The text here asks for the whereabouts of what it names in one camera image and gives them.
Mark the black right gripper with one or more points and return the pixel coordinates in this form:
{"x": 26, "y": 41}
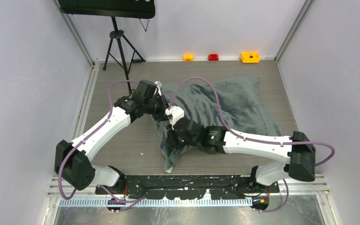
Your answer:
{"x": 171, "y": 139}

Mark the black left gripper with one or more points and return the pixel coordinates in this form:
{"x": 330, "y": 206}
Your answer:
{"x": 161, "y": 116}

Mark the grey plush pillowcase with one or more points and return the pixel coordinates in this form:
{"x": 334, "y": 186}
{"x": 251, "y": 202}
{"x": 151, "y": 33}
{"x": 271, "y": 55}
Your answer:
{"x": 234, "y": 101}

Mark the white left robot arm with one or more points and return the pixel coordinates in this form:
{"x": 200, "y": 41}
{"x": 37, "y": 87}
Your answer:
{"x": 73, "y": 159}

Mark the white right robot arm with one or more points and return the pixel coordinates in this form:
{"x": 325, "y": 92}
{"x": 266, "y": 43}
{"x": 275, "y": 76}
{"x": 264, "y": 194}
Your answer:
{"x": 292, "y": 156}

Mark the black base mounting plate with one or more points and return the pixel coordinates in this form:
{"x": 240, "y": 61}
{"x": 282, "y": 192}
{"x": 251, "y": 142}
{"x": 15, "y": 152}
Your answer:
{"x": 187, "y": 187}

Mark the orange small block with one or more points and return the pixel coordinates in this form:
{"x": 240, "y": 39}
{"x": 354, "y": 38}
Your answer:
{"x": 188, "y": 57}

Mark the red small block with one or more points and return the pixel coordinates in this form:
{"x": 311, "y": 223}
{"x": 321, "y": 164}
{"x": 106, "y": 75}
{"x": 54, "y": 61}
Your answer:
{"x": 213, "y": 57}

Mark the black tripod stand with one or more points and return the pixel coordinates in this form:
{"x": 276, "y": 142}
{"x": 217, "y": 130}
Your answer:
{"x": 117, "y": 36}

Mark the yellow small bin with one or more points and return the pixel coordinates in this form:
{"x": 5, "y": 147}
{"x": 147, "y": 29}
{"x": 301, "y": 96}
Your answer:
{"x": 250, "y": 57}

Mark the black panel on tripod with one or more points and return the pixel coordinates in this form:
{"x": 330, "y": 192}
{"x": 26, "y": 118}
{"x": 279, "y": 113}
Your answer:
{"x": 143, "y": 9}

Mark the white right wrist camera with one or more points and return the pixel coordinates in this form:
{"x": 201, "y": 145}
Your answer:
{"x": 174, "y": 114}

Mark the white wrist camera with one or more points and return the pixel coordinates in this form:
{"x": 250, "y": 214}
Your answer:
{"x": 174, "y": 114}
{"x": 158, "y": 85}

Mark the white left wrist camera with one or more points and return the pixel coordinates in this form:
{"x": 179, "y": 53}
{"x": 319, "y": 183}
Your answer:
{"x": 158, "y": 85}

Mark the aluminium left side rail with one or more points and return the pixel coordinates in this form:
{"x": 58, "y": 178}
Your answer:
{"x": 85, "y": 102}

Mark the aluminium rail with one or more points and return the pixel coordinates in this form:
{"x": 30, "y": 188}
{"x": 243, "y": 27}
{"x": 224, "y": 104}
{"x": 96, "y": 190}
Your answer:
{"x": 87, "y": 197}
{"x": 85, "y": 102}

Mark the aluminium front rail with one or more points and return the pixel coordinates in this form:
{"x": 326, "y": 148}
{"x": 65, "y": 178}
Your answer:
{"x": 87, "y": 197}

